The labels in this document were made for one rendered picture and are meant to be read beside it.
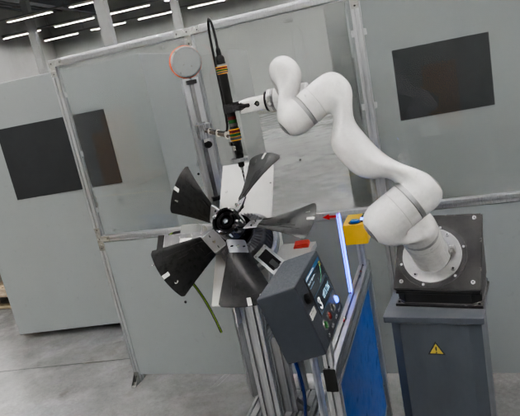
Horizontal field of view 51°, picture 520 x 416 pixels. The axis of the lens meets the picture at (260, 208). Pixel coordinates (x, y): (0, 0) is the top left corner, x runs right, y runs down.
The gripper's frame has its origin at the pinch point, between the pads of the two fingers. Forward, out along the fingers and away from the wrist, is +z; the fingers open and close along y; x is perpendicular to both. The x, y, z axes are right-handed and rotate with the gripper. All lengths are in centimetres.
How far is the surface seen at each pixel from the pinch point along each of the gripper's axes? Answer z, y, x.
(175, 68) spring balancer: 44, 53, 21
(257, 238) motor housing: 2, 6, -55
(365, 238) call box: -40, 21, -64
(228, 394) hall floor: 59, 57, -165
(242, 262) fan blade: 4, -11, -59
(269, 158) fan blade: -6.7, 15.6, -24.0
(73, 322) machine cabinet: 224, 138, -154
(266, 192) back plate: 3, 32, -42
